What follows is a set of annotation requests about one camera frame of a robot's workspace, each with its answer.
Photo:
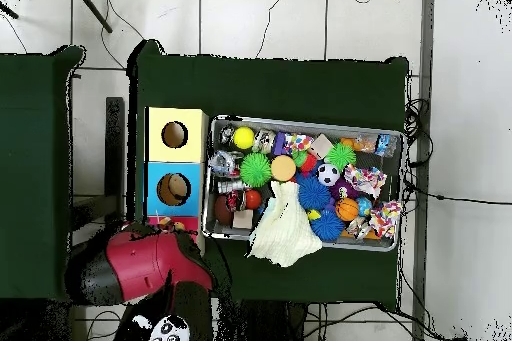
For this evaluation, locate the orange toy basketball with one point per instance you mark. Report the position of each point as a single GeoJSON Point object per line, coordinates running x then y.
{"type": "Point", "coordinates": [346, 209]}

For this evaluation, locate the black tripod leg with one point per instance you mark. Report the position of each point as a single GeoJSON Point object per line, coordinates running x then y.
{"type": "Point", "coordinates": [92, 7]}

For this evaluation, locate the round orange sponge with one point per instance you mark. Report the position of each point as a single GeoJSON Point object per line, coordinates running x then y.
{"type": "Point", "coordinates": [283, 168]}

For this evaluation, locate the blue spiky toy with eyes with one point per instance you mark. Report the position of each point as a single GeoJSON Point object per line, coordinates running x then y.
{"type": "Point", "coordinates": [313, 193]}

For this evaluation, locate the dark green tablecloth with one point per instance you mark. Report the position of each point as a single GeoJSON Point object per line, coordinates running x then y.
{"type": "Point", "coordinates": [32, 177]}
{"type": "Point", "coordinates": [260, 85]}

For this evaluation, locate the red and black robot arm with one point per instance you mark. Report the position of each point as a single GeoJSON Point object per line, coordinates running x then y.
{"type": "Point", "coordinates": [148, 265]}

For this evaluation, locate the large multicoloured patchwork cloth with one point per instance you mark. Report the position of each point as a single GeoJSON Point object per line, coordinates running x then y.
{"type": "Point", "coordinates": [364, 179]}

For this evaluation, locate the black monitor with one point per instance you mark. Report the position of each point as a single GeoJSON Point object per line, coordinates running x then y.
{"type": "Point", "coordinates": [114, 165]}

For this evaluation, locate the black and white soccer ball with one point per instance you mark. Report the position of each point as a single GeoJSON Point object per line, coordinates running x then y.
{"type": "Point", "coordinates": [328, 174]}

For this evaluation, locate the blue spiky rubber ball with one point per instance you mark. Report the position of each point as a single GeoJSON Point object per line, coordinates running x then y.
{"type": "Point", "coordinates": [328, 224]}

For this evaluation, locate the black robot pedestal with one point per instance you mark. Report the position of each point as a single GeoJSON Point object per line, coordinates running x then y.
{"type": "Point", "coordinates": [276, 325]}

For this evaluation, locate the wooden box with three holes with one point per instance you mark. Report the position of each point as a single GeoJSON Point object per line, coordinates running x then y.
{"type": "Point", "coordinates": [192, 149]}

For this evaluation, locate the cream and mint cloth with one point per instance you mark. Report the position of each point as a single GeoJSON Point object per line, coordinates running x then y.
{"type": "Point", "coordinates": [288, 229]}

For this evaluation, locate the yellow ball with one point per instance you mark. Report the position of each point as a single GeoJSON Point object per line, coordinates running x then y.
{"type": "Point", "coordinates": [244, 138]}

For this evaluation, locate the large green spiky ball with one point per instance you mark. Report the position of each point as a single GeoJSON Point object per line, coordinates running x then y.
{"type": "Point", "coordinates": [255, 170]}

